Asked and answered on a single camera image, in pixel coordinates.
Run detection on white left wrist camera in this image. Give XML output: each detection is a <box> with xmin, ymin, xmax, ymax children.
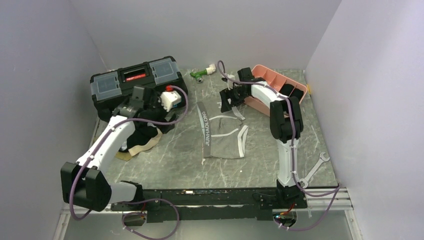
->
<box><xmin>159</xmin><ymin>85</ymin><xmax>182</xmax><ymax>112</ymax></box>

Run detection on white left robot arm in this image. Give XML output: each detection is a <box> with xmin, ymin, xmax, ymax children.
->
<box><xmin>60</xmin><ymin>85</ymin><xmax>188</xmax><ymax>214</ymax></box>

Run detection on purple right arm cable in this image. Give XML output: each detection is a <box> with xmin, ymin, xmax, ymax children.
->
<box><xmin>216</xmin><ymin>60</ymin><xmax>342</xmax><ymax>232</ymax></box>

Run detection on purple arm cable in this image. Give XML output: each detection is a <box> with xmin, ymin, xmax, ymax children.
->
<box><xmin>68</xmin><ymin>85</ymin><xmax>190</xmax><ymax>240</ymax></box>
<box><xmin>216</xmin><ymin>60</ymin><xmax>342</xmax><ymax>232</ymax></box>

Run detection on black toolbox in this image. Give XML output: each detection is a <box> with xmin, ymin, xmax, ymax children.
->
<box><xmin>89</xmin><ymin>56</ymin><xmax>189</xmax><ymax>122</ymax></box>

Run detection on black rolled underwear left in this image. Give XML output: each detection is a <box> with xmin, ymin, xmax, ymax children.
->
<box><xmin>279</xmin><ymin>84</ymin><xmax>296</xmax><ymax>97</ymax></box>

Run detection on silver wrench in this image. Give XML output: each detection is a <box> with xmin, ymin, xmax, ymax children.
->
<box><xmin>299</xmin><ymin>152</ymin><xmax>330</xmax><ymax>188</ymax></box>

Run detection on grey boxer briefs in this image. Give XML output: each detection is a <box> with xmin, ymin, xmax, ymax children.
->
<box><xmin>196</xmin><ymin>100</ymin><xmax>249</xmax><ymax>159</ymax></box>

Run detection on green white pipe fitting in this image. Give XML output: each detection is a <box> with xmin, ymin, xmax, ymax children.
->
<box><xmin>189</xmin><ymin>64</ymin><xmax>216</xmax><ymax>83</ymax></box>

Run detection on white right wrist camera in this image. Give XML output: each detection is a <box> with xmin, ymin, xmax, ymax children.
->
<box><xmin>226</xmin><ymin>74</ymin><xmax>235</xmax><ymax>90</ymax></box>

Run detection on aluminium frame rail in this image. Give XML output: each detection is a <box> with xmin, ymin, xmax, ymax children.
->
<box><xmin>52</xmin><ymin>119</ymin><xmax>365</xmax><ymax>240</ymax></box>

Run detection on pink divided organizer tray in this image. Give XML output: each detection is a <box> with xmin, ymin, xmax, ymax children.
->
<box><xmin>244</xmin><ymin>64</ymin><xmax>309</xmax><ymax>116</ymax></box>

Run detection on black rolled underwear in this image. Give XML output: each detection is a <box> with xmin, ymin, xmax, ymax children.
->
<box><xmin>290</xmin><ymin>88</ymin><xmax>305</xmax><ymax>102</ymax></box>
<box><xmin>279</xmin><ymin>84</ymin><xmax>296</xmax><ymax>97</ymax></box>

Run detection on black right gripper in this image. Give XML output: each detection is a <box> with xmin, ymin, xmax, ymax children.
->
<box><xmin>219</xmin><ymin>84</ymin><xmax>249</xmax><ymax>113</ymax></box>

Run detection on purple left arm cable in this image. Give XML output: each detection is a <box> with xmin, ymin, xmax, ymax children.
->
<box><xmin>68</xmin><ymin>85</ymin><xmax>190</xmax><ymax>240</ymax></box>

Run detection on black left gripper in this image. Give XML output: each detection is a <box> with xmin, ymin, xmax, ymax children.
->
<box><xmin>144</xmin><ymin>92</ymin><xmax>179</xmax><ymax>134</ymax></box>

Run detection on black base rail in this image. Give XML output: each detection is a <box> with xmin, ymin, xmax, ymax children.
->
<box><xmin>110</xmin><ymin>187</ymin><xmax>308</xmax><ymax>223</ymax></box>

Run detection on black rolled underwear right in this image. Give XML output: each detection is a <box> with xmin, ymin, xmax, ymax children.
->
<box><xmin>290</xmin><ymin>88</ymin><xmax>305</xmax><ymax>102</ymax></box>

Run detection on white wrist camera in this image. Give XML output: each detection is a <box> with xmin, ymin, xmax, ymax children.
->
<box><xmin>226</xmin><ymin>74</ymin><xmax>235</xmax><ymax>90</ymax></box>
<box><xmin>159</xmin><ymin>85</ymin><xmax>182</xmax><ymax>112</ymax></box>

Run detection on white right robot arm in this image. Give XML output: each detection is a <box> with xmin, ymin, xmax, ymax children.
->
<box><xmin>217</xmin><ymin>67</ymin><xmax>305</xmax><ymax>208</ymax></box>

